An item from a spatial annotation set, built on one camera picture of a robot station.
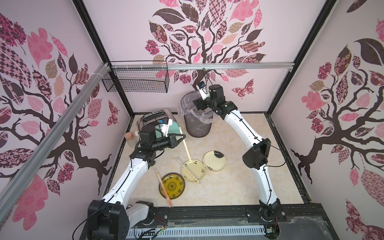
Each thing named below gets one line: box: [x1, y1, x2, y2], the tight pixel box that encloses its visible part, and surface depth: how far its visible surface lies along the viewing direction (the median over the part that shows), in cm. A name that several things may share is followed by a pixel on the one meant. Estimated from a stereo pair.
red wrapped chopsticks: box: [155, 169, 173, 208], surface depth 82 cm
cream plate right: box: [203, 150, 227, 173], surface depth 94 cm
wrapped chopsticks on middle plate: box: [175, 156, 202, 184], surface depth 90 cm
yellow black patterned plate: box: [159, 172, 186, 200], surface depth 85 cm
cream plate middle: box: [181, 159, 206, 183], surface depth 90 cm
